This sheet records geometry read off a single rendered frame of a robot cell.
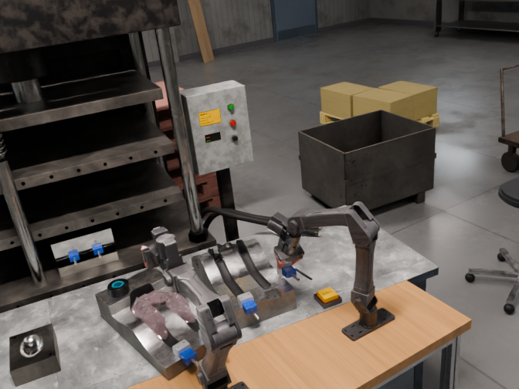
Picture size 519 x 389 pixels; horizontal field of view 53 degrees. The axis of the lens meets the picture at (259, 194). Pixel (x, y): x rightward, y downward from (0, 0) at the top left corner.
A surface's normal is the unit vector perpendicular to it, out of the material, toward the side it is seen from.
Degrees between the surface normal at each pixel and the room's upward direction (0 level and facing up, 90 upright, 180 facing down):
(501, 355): 0
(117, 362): 0
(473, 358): 0
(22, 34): 90
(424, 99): 90
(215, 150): 90
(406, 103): 90
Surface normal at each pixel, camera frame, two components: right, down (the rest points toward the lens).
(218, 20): 0.52, 0.31
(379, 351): -0.11, -0.90
